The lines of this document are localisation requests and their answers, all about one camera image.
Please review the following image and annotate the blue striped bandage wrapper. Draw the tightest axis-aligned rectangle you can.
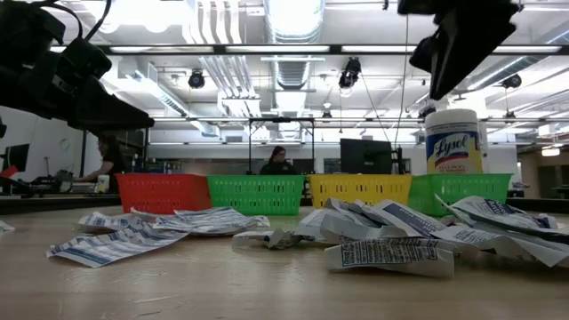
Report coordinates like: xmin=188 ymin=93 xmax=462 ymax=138
xmin=45 ymin=223 xmax=191 ymax=269
xmin=77 ymin=211 xmax=150 ymax=236
xmin=131 ymin=206 xmax=188 ymax=223
xmin=171 ymin=205 xmax=271 ymax=237

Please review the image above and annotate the green plastic basket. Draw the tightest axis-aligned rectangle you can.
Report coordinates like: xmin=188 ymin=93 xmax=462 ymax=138
xmin=206 ymin=174 xmax=307 ymax=217
xmin=406 ymin=172 xmax=514 ymax=218

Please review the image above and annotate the yellow plastic basket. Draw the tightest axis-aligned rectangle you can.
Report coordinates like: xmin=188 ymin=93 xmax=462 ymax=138
xmin=307 ymin=172 xmax=414 ymax=210

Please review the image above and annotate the black overhead rig camera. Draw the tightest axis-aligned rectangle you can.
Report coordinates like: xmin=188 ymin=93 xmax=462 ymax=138
xmin=338 ymin=56 xmax=363 ymax=90

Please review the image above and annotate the person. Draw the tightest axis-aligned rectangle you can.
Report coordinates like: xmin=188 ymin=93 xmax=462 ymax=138
xmin=75 ymin=132 xmax=128 ymax=195
xmin=259 ymin=145 xmax=298 ymax=176

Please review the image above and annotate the black monitor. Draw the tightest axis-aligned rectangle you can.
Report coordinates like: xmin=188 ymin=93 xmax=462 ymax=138
xmin=340 ymin=138 xmax=394 ymax=175

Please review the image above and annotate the black ceiling-hung camera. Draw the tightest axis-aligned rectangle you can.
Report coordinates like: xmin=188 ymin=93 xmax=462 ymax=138
xmin=187 ymin=68 xmax=206 ymax=90
xmin=501 ymin=73 xmax=524 ymax=90

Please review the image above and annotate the red plastic basket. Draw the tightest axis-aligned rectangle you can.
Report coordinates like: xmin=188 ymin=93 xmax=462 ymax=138
xmin=116 ymin=172 xmax=212 ymax=215

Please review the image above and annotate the black overhead rig beam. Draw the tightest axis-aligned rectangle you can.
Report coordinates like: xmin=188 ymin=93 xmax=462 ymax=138
xmin=48 ymin=43 xmax=569 ymax=57

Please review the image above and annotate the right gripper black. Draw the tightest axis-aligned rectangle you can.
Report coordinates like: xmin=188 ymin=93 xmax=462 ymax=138
xmin=397 ymin=0 xmax=520 ymax=101

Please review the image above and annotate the Lysol wipes canister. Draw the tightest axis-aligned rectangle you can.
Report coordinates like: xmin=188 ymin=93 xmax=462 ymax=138
xmin=424 ymin=108 xmax=485 ymax=175

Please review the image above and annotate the black background table frame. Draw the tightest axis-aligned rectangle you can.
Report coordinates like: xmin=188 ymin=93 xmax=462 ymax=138
xmin=247 ymin=116 xmax=317 ymax=175

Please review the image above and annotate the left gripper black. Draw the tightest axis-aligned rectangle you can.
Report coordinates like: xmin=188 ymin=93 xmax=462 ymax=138
xmin=24 ymin=49 xmax=156 ymax=136

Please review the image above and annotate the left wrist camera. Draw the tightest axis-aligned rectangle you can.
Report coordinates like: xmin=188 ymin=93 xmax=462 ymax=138
xmin=61 ymin=36 xmax=113 ymax=82

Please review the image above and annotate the dark shelf unit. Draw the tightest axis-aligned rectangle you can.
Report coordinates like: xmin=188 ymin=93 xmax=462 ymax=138
xmin=109 ymin=124 xmax=150 ymax=175

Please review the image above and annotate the dark small monitor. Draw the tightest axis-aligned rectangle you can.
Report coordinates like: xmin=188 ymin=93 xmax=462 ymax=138
xmin=0 ymin=142 xmax=30 ymax=173

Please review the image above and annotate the crumpled small white packet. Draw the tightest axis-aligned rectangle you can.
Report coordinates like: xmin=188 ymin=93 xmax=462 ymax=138
xmin=230 ymin=227 xmax=304 ymax=251

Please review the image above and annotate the white Drug Facts packet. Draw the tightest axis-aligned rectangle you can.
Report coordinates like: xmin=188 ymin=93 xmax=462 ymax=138
xmin=323 ymin=236 xmax=458 ymax=280

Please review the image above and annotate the silver ceiling air duct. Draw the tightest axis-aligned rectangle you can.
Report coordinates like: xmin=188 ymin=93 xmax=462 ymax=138
xmin=261 ymin=0 xmax=328 ymax=90

